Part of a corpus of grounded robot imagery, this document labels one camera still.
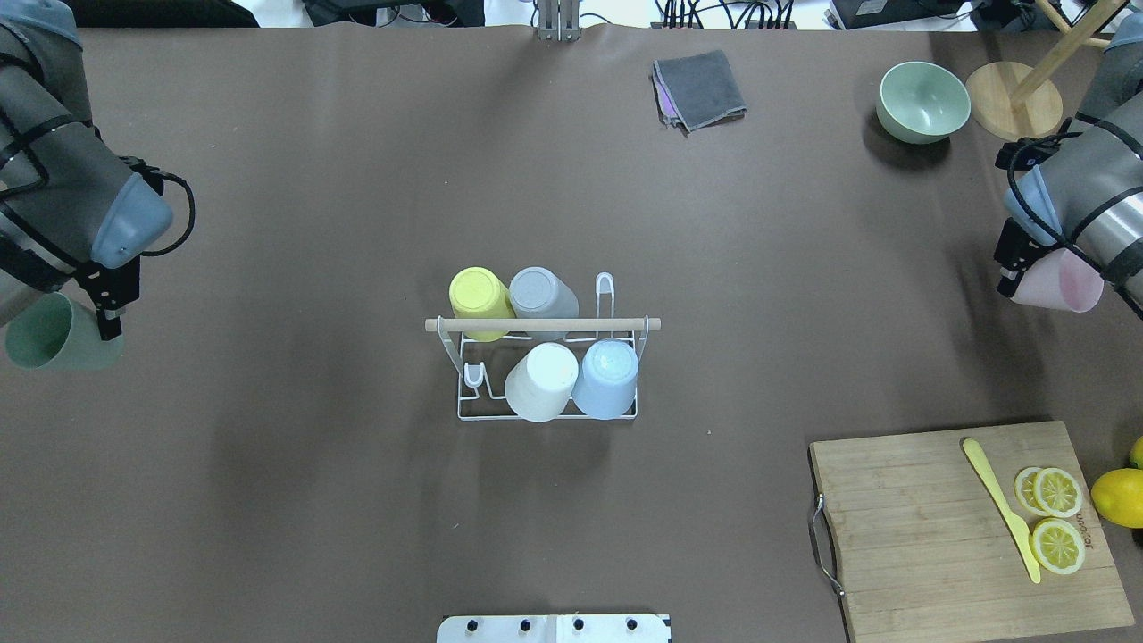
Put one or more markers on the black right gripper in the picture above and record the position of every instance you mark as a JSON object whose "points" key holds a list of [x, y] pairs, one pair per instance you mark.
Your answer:
{"points": [[1011, 259]]}

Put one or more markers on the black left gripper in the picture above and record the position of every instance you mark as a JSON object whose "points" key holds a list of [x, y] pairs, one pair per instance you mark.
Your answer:
{"points": [[111, 296]]}

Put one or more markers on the pink cup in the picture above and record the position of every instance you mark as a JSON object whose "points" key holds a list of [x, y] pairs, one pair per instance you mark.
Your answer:
{"points": [[1060, 280]]}

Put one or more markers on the mint green cup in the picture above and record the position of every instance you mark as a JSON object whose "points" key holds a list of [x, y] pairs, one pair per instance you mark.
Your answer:
{"points": [[57, 333]]}

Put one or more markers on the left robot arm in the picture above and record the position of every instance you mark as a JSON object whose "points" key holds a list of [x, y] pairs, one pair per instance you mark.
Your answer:
{"points": [[72, 208]]}

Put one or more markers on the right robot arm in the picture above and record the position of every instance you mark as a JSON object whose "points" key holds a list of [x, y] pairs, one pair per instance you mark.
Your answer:
{"points": [[1078, 190]]}

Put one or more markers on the yellow cup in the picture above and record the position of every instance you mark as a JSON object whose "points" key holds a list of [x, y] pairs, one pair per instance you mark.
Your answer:
{"points": [[477, 293]]}

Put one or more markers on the grey cup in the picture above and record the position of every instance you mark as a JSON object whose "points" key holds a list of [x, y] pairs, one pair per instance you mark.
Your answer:
{"points": [[536, 293]]}

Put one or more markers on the light blue cup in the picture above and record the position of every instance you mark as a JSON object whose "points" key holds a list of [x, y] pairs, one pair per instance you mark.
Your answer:
{"points": [[607, 384]]}

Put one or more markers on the white cup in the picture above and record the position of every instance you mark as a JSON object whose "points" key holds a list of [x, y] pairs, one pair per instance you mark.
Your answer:
{"points": [[539, 387]]}

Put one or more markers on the wooden stand with round base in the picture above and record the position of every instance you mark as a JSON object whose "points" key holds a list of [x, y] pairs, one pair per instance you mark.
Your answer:
{"points": [[1012, 100]]}

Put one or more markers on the mint green bowl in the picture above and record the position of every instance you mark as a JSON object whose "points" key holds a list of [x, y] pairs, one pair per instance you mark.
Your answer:
{"points": [[921, 103]]}

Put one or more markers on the whole yellow lemon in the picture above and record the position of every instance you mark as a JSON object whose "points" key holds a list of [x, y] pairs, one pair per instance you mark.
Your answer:
{"points": [[1117, 496]]}

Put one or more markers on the bamboo cutting board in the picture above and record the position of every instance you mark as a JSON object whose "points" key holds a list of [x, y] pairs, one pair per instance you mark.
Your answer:
{"points": [[922, 554]]}

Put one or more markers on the yellow plastic knife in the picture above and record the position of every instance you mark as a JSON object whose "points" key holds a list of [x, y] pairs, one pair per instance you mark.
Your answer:
{"points": [[1016, 525]]}

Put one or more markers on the black equipment case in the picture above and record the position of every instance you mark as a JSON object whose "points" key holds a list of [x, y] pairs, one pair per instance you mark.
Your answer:
{"points": [[161, 14]]}

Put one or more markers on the grey folded cloth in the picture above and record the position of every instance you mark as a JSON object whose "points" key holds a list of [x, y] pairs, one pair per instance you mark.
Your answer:
{"points": [[697, 91]]}

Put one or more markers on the white wire cup holder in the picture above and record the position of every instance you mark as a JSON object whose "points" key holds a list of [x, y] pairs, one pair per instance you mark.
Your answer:
{"points": [[484, 351]]}

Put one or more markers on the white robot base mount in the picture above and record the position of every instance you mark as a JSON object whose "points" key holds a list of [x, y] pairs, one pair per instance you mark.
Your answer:
{"points": [[556, 628]]}

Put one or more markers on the grey metal camera post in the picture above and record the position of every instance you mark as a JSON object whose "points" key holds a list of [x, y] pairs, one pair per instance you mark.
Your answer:
{"points": [[558, 20]]}

